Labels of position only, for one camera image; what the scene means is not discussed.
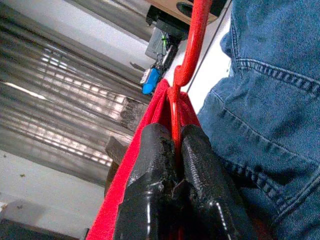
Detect grey sheer curtain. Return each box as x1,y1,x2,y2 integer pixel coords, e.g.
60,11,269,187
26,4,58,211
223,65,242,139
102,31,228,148
0,0,151,186

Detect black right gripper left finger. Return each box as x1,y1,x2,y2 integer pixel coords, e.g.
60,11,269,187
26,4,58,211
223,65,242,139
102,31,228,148
113,122,179,240

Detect small black box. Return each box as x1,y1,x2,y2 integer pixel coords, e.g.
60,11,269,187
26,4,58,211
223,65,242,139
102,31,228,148
155,19,190,41

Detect blue denim jacket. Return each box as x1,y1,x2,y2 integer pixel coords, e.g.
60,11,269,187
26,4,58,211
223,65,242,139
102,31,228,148
197,0,320,240

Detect blue plastic bag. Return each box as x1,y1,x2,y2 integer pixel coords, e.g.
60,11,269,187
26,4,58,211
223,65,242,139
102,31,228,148
141,67,161,95

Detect red plastic hanger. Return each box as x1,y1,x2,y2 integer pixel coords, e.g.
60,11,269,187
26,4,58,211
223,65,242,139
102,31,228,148
166,0,213,151

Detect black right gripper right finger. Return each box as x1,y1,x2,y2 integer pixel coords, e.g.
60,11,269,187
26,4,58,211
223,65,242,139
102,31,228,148
179,124,258,240

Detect red printed t-shirt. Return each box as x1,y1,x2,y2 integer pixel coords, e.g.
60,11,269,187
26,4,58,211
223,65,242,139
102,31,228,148
86,78,202,240

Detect wood sided black speaker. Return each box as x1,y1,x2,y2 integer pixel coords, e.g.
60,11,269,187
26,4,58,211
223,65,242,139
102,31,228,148
146,0,227,26

